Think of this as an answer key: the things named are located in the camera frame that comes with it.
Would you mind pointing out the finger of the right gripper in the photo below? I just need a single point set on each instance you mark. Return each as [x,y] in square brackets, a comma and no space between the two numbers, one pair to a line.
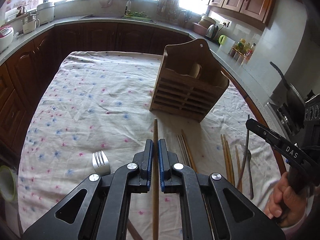
[291,152]

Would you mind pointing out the silver fork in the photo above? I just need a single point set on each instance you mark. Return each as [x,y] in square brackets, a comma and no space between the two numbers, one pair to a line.
[100,163]

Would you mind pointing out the wooden utensil holder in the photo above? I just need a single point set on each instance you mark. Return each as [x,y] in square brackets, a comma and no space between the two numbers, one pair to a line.
[189,81]

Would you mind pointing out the pink basin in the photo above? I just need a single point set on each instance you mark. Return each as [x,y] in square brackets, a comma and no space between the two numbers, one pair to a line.
[199,29]

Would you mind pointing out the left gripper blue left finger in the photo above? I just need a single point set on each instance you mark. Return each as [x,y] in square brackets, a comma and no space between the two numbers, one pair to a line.
[141,182]

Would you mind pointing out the dish rack with utensils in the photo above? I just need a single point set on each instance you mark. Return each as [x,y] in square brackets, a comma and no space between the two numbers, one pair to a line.
[170,11]

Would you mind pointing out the large white rice cooker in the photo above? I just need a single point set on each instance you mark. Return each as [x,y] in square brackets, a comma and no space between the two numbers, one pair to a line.
[45,12]

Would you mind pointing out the person's right hand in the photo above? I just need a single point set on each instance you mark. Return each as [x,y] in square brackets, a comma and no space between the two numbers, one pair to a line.
[285,204]

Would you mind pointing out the electric kettle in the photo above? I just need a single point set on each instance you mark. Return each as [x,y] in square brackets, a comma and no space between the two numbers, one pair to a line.
[211,32]

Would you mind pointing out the brown wooden chopstick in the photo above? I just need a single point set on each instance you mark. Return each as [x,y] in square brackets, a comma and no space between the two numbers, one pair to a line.
[188,151]

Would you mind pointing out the small white electric pot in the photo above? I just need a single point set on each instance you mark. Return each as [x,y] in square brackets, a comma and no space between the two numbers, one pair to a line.
[30,23]

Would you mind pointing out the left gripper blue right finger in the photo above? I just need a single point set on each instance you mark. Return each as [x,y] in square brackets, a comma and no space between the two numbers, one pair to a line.
[169,181]

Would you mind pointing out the bamboo chopstick pair member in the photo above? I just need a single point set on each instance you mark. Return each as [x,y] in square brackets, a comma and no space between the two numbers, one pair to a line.
[226,159]

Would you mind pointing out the black wok pan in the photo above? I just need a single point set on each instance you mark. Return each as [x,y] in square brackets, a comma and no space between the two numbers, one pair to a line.
[294,100]

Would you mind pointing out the white floral tablecloth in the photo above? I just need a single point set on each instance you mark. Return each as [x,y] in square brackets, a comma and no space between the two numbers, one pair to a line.
[101,101]

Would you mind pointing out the long metal chopstick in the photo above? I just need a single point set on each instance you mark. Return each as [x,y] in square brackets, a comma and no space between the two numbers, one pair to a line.
[244,159]

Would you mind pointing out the striped bamboo chopstick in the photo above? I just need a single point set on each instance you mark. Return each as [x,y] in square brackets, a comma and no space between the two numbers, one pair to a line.
[155,183]

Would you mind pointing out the white red rice cooker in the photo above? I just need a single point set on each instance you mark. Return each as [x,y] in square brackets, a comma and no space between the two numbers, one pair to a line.
[6,37]

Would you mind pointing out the condiment bottles rack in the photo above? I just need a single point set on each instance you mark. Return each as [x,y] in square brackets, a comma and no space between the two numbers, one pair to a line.
[242,51]

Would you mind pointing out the white jug green handle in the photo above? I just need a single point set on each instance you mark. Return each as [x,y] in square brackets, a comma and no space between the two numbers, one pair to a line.
[226,43]

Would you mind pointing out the green vegetables in sink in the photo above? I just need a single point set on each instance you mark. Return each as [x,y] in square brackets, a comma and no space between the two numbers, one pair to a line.
[139,16]

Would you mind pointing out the wall power socket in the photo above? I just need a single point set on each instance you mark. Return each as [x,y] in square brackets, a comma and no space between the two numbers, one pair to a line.
[225,23]

